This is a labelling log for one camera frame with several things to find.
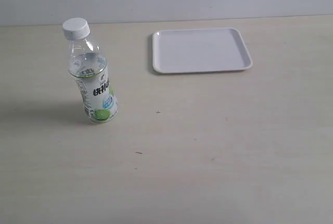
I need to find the white plastic tray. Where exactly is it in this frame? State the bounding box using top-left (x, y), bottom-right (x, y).
top-left (152, 28), bottom-right (253, 74)

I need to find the clear lime drink bottle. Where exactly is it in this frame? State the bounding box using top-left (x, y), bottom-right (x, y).
top-left (68, 37), bottom-right (119, 123)

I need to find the white bottle cap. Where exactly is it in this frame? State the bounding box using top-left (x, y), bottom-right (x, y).
top-left (62, 18), bottom-right (91, 41)

